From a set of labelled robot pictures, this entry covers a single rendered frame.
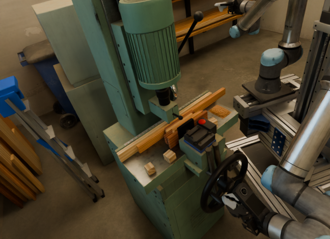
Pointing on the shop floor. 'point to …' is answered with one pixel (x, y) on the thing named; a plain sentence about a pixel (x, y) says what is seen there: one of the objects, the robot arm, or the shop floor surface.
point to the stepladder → (44, 134)
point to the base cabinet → (175, 207)
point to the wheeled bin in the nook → (50, 79)
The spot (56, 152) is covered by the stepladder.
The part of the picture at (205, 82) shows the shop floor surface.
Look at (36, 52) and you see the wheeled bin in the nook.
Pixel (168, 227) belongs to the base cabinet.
